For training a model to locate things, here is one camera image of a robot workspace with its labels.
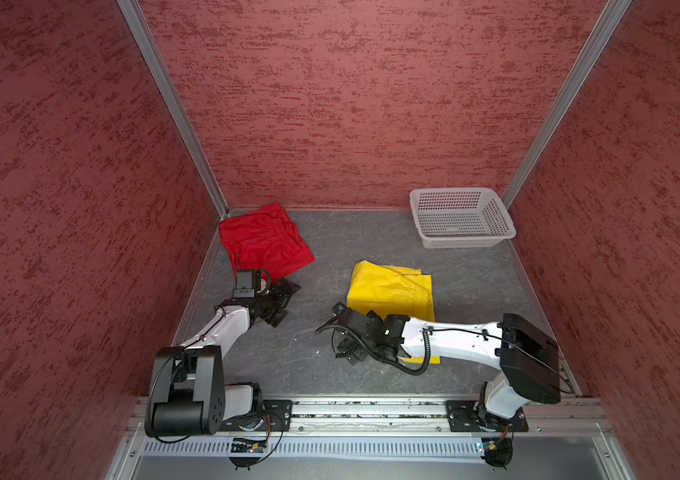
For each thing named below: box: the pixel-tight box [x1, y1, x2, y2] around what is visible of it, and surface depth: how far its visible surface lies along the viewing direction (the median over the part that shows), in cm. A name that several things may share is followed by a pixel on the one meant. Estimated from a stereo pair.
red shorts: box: [218, 202, 316, 283], surface depth 108 cm
